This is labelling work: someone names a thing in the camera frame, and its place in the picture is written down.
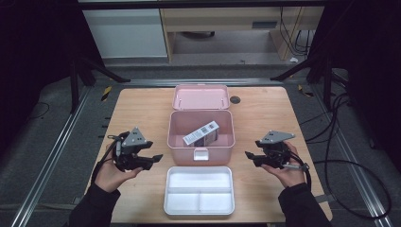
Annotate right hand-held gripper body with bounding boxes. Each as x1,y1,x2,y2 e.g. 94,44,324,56
254,130,296,169

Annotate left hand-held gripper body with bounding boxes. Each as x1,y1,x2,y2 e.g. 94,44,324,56
108,127,154,173

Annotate white divided tray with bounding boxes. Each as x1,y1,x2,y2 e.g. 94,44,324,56
163,166,235,217

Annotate white carton box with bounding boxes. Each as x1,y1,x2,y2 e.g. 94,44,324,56
183,120,220,148

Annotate pink storage box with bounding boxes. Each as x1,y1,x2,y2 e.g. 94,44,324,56
166,83,236,167

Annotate person's right hand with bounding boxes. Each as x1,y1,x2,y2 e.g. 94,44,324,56
260,141,306,189

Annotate person's left hand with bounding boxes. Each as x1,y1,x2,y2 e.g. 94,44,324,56
94,157,145,194

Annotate yellow black tape strip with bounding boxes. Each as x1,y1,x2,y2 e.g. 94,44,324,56
100,85,113,102

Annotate black stand legs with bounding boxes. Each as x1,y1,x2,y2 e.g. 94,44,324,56
270,53,336,112
69,56,131,114

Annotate white cabinet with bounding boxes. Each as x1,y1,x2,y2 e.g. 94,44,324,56
82,9,168,60

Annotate dark round object under desk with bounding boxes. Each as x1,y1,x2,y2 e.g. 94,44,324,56
181,30,216,41

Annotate light wooden desk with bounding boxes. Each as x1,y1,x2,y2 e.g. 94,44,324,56
160,7,325,61

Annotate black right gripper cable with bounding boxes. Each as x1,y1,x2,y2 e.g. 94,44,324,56
291,93,392,221

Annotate aluminium floor rail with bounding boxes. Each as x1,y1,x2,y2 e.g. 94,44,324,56
310,84,394,227
10,86,93,227

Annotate thin black floor cable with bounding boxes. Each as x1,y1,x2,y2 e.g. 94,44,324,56
29,102,51,120

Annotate black hanging cables bundle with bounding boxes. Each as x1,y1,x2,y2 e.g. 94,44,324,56
278,7,316,58

